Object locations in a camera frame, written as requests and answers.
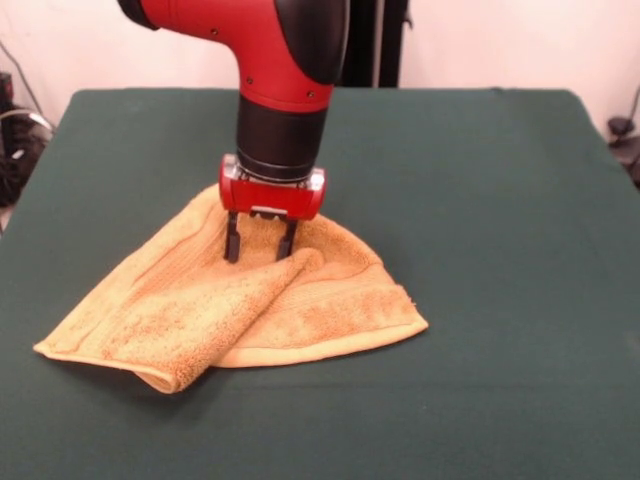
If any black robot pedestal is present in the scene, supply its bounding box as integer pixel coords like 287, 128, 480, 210
339, 0, 414, 90

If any black clamp stand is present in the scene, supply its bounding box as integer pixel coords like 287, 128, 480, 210
606, 115, 640, 189

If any yellow terry towel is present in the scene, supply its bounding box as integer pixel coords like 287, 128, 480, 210
32, 183, 431, 395

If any dark green table cloth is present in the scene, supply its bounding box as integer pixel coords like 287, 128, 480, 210
0, 87, 640, 480

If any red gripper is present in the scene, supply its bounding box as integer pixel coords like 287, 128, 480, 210
217, 153, 329, 264

